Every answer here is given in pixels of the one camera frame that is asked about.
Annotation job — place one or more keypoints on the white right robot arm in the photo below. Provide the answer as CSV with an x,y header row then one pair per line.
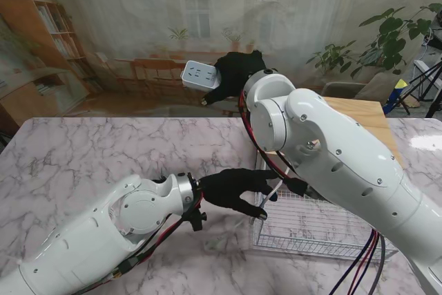
x,y
345,157

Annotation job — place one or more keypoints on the yellow and blue object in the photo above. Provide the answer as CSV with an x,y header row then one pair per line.
x,y
400,84

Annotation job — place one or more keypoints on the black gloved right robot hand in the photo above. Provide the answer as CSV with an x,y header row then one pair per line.
x,y
238,70

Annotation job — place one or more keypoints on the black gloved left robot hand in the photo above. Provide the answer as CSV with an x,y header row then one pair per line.
x,y
231,186

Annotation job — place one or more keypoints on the printed room scene backdrop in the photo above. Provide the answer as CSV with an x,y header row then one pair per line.
x,y
103,15

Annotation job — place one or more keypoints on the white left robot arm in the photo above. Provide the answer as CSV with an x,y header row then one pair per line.
x,y
86,239

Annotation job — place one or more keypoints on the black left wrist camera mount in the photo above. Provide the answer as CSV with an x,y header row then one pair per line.
x,y
197,220

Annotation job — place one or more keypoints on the black tripod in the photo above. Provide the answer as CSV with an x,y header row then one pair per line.
x,y
433,103

